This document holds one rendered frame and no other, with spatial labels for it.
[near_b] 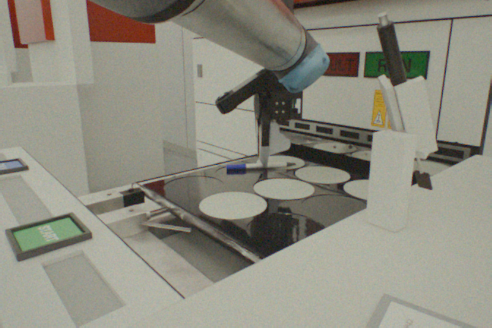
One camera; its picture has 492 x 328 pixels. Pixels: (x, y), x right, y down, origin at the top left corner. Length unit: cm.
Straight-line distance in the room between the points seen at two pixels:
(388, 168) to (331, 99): 47
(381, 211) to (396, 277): 8
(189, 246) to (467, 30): 55
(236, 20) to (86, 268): 23
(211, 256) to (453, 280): 36
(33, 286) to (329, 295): 20
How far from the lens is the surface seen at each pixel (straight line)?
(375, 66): 72
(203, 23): 29
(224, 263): 55
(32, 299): 29
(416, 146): 35
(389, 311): 24
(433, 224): 37
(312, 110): 82
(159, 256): 46
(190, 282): 41
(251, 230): 47
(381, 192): 34
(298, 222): 49
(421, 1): 70
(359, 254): 30
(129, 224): 51
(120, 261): 31
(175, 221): 63
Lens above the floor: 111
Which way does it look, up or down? 14 degrees down
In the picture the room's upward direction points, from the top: straight up
